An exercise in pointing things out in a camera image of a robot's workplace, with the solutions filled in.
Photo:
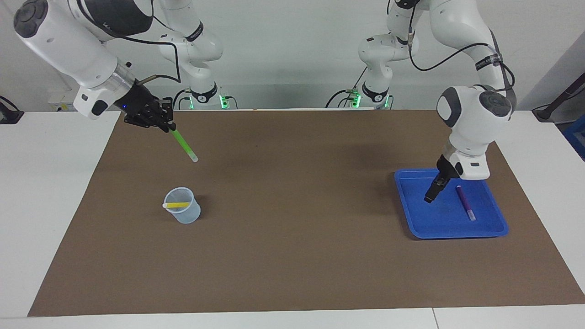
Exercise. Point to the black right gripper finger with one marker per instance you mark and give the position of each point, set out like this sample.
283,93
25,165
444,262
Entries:
167,107
155,121

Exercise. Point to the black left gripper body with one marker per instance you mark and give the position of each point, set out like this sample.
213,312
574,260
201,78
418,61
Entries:
447,171

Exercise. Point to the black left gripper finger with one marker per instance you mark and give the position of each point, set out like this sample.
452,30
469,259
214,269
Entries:
436,189

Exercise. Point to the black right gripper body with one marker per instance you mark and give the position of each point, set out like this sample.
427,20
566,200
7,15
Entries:
137,103

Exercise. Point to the purple pen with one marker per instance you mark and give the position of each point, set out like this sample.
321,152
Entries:
465,202

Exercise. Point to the green pen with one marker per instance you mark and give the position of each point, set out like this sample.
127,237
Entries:
183,145

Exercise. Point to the yellow pen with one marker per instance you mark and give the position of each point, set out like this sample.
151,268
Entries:
178,205

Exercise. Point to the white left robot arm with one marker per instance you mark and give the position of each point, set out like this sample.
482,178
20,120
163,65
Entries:
470,119

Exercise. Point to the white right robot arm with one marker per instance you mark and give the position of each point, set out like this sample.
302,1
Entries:
68,45

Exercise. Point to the blue plastic tray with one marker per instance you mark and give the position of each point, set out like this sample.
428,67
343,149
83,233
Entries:
438,224

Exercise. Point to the white power strip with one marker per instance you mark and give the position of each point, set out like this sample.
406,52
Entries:
61,100

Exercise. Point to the clear plastic cup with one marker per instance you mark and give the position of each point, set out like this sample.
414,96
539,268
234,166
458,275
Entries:
187,217

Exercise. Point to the black stand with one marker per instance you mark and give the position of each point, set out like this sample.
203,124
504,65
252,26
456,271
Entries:
555,103

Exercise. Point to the black table clamp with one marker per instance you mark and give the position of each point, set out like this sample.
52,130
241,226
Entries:
9,116

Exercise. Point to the blue box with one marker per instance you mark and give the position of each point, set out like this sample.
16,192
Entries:
577,139

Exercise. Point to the brown table mat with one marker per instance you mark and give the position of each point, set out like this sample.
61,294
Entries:
292,256

